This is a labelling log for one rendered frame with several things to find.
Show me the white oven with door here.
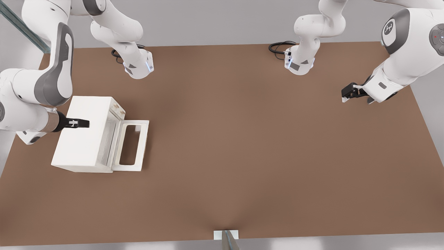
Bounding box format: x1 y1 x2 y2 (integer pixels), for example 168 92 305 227
51 96 150 173

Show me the black cable loop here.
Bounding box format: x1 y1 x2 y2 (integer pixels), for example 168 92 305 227
111 44 146 65
268 41 299 61

